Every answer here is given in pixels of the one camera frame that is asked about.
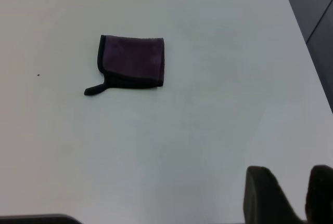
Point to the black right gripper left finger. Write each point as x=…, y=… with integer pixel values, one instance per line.
x=265, y=200

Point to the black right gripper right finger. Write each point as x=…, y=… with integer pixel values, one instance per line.
x=321, y=195

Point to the purple cloth with black trim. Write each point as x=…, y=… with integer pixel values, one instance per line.
x=132, y=57

